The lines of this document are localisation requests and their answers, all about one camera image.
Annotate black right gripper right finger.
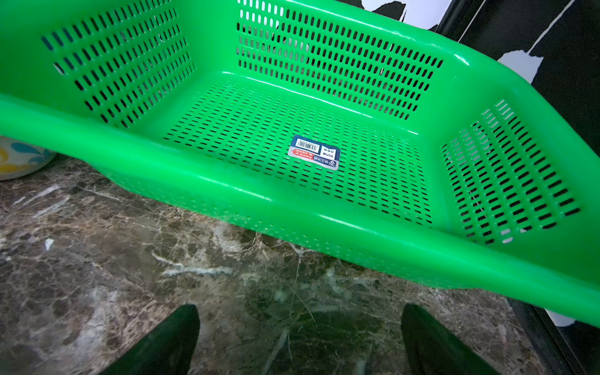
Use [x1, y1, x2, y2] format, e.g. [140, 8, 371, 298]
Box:
[401, 304, 498, 374]

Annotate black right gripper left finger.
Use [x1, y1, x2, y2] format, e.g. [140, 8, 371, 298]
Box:
[102, 304, 200, 374]

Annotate green plastic laundry basket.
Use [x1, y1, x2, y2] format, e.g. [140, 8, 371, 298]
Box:
[1, 1, 599, 325]

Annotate barcode sticker label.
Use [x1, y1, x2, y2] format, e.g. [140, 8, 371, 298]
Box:
[287, 135, 342, 170]

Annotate patterned ceramic bowl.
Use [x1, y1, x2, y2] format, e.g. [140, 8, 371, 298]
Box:
[0, 136, 57, 181]

